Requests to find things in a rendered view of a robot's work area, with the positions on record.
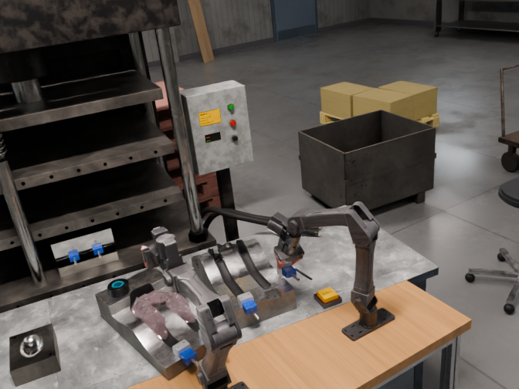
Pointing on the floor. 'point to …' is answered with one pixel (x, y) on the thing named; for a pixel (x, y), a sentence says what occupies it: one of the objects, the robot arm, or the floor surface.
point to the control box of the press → (218, 136)
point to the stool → (510, 188)
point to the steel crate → (368, 160)
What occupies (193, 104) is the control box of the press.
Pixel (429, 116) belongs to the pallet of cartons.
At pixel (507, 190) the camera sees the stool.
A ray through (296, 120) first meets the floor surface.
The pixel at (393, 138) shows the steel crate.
